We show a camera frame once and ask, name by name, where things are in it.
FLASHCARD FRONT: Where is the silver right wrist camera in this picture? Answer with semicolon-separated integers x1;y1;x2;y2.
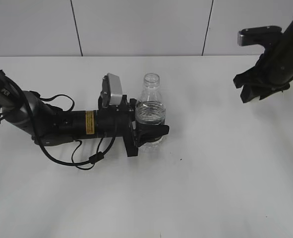
237;26;282;48

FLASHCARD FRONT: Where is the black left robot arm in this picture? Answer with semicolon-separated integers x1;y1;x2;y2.
0;70;169;157

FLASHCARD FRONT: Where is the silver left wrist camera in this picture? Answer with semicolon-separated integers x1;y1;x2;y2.
100;73;123;108

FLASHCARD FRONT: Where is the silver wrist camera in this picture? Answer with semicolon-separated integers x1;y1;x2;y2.
100;73;123;108
237;26;282;48

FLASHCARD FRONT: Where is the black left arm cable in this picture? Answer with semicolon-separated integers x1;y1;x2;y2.
0;74;117;171

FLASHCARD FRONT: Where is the clear plastic water bottle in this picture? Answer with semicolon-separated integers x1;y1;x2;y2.
135;73;166;152

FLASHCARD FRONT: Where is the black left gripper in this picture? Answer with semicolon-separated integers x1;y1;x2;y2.
96;95;170;157

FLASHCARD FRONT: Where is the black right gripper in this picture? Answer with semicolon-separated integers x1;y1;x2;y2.
233;20;293;103

